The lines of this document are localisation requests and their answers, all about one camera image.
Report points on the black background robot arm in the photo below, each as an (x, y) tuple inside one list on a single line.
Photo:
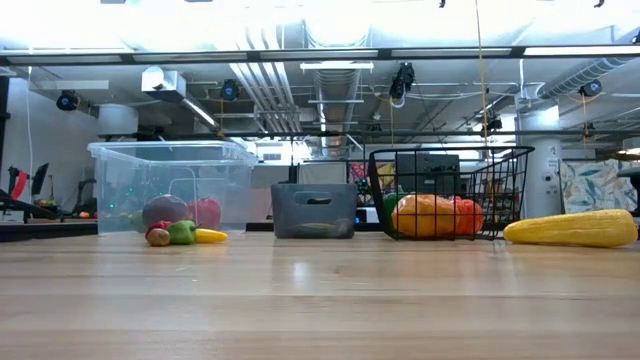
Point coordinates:
[(30, 210)]

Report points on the white round column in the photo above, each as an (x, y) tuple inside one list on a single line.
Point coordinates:
[(545, 170)]

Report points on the small green bell pepper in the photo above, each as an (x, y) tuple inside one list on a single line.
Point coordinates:
[(182, 232)]

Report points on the gray plastic bin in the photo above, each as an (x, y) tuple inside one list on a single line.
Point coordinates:
[(300, 210)]

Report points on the small brown potato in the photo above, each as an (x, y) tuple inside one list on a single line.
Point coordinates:
[(158, 237)]

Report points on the small red bell pepper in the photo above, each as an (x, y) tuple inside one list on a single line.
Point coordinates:
[(159, 225)]

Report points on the orange bell pepper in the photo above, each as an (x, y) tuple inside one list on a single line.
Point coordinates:
[(425, 216)]

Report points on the dark maroon plum fruit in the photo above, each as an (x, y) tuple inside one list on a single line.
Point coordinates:
[(165, 210)]

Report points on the small white box device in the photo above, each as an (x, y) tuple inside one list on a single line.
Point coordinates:
[(370, 215)]

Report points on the large green bell pepper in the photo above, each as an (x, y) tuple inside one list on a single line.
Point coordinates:
[(392, 202)]

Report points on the silver ventilation duct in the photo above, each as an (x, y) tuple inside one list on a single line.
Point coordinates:
[(335, 100)]

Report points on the large yellow corn cob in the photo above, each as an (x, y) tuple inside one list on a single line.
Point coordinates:
[(570, 229)]

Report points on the black overhead light beam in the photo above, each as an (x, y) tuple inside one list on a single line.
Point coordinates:
[(385, 52)]

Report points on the clear plastic bin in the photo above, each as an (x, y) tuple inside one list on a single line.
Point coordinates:
[(120, 190)]

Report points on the black monitor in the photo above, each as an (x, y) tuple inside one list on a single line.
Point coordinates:
[(430, 172)]

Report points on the colourful wall poster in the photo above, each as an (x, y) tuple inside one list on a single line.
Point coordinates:
[(357, 172)]

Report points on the black ceiling reel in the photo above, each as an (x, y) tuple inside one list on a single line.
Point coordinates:
[(401, 80), (590, 88), (66, 100), (229, 90)]

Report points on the leaf pattern wall panel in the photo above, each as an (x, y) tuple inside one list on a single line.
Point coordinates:
[(590, 187)]

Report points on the silver spiral duct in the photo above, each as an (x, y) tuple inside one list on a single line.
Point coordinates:
[(575, 77)]

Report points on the white ceiling air unit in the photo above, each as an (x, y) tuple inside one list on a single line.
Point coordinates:
[(165, 82)]

